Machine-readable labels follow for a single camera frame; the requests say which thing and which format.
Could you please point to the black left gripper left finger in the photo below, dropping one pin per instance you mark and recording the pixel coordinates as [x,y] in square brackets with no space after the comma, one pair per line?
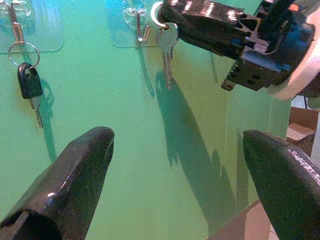
[62,190]

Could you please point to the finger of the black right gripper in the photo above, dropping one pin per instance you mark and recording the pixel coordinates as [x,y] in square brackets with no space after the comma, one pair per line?
[200,15]
[215,41]

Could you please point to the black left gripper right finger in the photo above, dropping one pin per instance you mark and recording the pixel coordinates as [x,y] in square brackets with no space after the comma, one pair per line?
[287,187]

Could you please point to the open cardboard box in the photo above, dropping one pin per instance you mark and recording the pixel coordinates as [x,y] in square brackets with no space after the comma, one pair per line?
[300,127]

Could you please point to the clear adhesive wall hook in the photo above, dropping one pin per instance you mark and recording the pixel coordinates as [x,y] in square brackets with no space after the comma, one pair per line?
[45,25]
[125,30]

